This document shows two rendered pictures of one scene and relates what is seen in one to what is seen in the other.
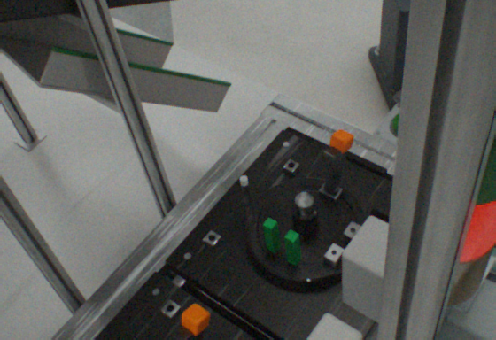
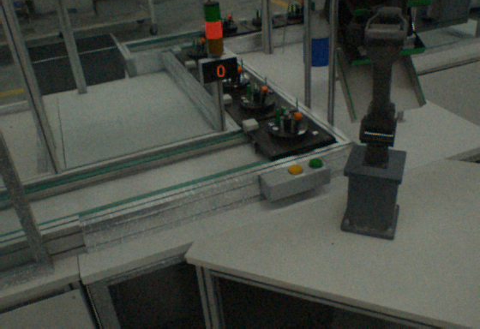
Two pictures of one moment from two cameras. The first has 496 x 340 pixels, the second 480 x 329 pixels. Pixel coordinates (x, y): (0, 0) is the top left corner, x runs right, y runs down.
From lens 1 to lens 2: 159 cm
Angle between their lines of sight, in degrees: 81
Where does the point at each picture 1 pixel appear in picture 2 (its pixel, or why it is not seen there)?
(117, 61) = (332, 59)
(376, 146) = (312, 155)
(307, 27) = (435, 198)
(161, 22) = not seen: outside the picture
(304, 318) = (262, 125)
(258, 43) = (430, 181)
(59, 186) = not seen: hidden behind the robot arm
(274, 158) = (323, 133)
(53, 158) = not seen: hidden behind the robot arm
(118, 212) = (348, 131)
